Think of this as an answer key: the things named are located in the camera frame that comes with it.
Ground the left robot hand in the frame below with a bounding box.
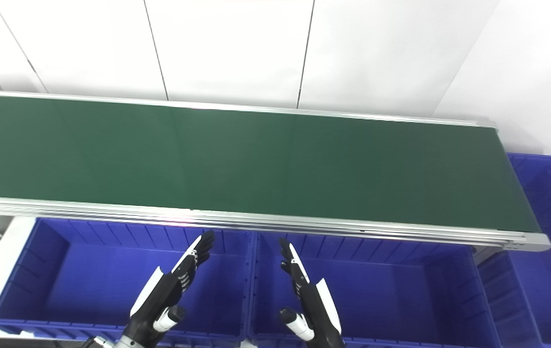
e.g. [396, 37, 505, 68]
[124, 231, 216, 347]

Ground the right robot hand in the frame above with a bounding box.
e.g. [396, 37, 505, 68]
[278, 237, 345, 348]

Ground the green conveyor belt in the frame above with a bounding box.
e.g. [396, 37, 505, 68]
[0, 94, 542, 233]
[0, 89, 551, 253]

